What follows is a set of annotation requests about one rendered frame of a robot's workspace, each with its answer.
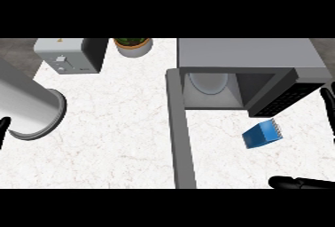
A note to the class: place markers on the potted plant in grey pot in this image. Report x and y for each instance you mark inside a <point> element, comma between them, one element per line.
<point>133,47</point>

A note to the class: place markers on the grey toaster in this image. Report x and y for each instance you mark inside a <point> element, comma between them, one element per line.
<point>65,56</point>

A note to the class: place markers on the grey microwave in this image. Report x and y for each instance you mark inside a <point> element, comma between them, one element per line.
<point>244,54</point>

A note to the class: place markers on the grey microwave door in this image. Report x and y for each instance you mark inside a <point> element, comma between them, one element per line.
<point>179,133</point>

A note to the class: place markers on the white cylinder with grey rim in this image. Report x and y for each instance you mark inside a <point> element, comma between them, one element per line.
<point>27,103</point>

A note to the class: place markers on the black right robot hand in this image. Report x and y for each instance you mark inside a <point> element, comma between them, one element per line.
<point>297,182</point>

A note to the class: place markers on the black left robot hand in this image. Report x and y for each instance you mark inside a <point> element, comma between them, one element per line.
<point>3,130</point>

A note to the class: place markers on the glass microwave turntable plate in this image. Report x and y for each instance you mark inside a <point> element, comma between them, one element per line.
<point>208,83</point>

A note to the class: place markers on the blue milk carton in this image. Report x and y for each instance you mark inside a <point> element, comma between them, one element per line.
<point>260,136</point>

